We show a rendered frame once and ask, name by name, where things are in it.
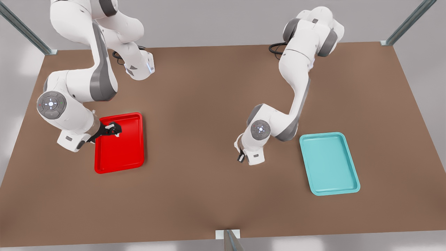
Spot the red rectangular tray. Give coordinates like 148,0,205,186
94,112,145,174

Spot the teal rectangular tray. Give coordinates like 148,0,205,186
299,132,361,196

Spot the black cable loop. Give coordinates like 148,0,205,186
269,42,288,55
112,45,147,67

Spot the silver frame post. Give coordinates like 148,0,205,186
0,1,58,56
215,229,245,251
380,0,438,47

